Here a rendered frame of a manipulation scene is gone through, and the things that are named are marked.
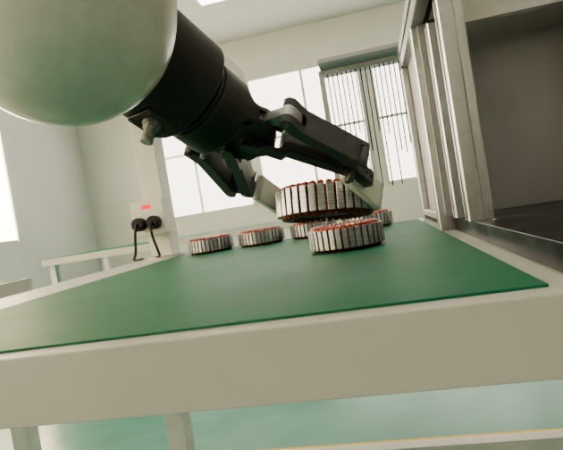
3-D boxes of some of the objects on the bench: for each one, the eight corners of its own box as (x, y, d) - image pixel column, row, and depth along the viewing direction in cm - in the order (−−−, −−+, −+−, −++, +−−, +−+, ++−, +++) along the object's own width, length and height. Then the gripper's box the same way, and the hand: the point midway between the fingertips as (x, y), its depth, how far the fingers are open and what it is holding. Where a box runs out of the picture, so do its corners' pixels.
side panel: (460, 229, 79) (429, 24, 78) (441, 231, 80) (409, 29, 79) (438, 220, 107) (415, 69, 106) (424, 222, 107) (400, 71, 106)
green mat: (549, 287, 31) (548, 283, 31) (-237, 382, 42) (-237, 379, 42) (417, 219, 123) (417, 218, 123) (183, 254, 134) (183, 254, 134)
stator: (296, 254, 77) (292, 230, 77) (352, 242, 83) (348, 220, 83) (341, 254, 68) (337, 226, 68) (401, 239, 74) (398, 214, 73)
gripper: (102, 159, 49) (253, 244, 64) (289, 92, 34) (428, 223, 49) (124, 95, 52) (264, 192, 67) (306, 8, 37) (432, 156, 52)
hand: (324, 197), depth 57 cm, fingers closed on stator, 11 cm apart
